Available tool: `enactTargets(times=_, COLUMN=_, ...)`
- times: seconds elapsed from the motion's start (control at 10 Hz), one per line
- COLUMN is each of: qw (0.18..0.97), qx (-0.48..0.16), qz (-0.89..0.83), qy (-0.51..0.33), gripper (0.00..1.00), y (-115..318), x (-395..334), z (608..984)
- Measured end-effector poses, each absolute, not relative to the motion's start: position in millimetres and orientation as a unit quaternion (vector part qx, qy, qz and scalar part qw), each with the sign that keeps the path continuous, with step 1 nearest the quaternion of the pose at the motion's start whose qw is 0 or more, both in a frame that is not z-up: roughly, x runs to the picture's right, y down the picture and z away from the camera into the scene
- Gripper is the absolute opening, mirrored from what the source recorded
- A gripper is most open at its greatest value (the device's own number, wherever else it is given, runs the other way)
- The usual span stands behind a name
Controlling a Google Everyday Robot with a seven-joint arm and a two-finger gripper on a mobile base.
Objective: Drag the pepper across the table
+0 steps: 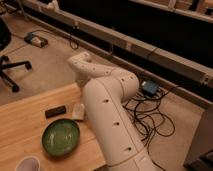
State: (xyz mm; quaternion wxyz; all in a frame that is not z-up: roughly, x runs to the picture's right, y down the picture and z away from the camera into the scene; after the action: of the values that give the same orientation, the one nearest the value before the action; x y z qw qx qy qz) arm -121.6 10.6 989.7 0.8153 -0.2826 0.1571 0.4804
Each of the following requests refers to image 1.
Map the power strip on floor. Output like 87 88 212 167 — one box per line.
24 33 48 48

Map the black cable bundle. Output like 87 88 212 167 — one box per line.
123 87 177 171

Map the green bowl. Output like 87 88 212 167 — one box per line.
41 118 80 157

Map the black rectangular block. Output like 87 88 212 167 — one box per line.
45 105 66 118

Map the black office chair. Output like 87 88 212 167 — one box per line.
0 18 32 92

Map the long metal rail frame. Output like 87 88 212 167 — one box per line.
16 0 213 88

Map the white sponge block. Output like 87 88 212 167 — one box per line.
72 103 85 121

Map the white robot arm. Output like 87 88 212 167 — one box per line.
68 52 156 171

